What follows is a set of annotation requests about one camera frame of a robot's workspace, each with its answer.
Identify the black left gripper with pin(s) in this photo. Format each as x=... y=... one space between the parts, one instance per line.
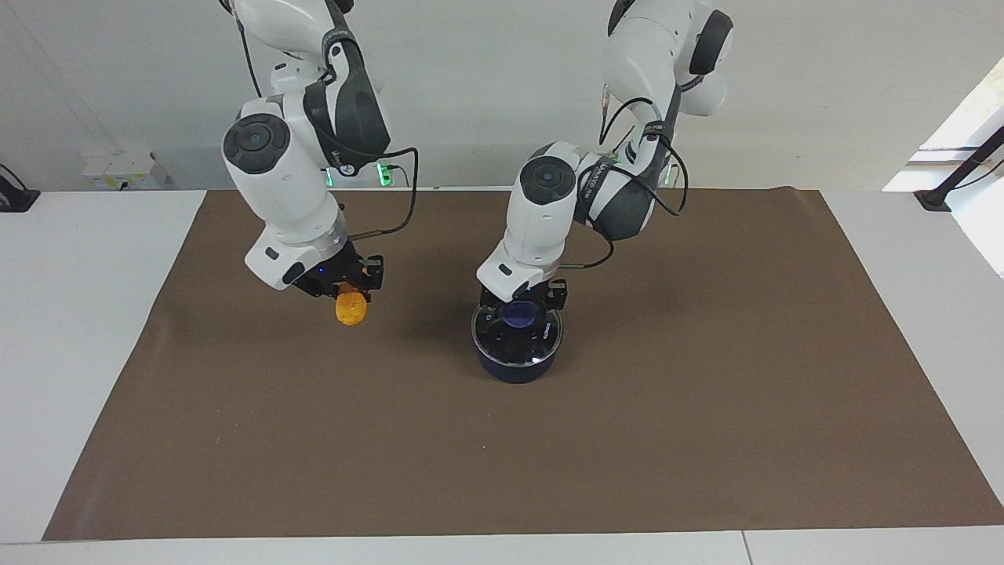
x=555 y=294

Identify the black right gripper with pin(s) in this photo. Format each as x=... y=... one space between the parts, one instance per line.
x=333 y=271

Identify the glass lid with purple knob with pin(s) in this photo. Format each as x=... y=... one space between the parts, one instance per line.
x=519 y=314

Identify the orange round fruit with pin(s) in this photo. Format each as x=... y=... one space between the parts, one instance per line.
x=351 y=310

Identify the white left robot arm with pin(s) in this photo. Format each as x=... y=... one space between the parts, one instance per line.
x=541 y=196

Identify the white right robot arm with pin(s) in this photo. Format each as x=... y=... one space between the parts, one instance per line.
x=290 y=173

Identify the brown table mat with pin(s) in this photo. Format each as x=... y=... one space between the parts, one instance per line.
x=627 y=439

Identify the white box with stickers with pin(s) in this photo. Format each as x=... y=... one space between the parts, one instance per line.
x=121 y=171

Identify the black clamp base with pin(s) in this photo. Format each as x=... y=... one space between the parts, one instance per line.
x=16 y=196

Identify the black camera stand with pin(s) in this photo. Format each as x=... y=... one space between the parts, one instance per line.
x=961 y=169

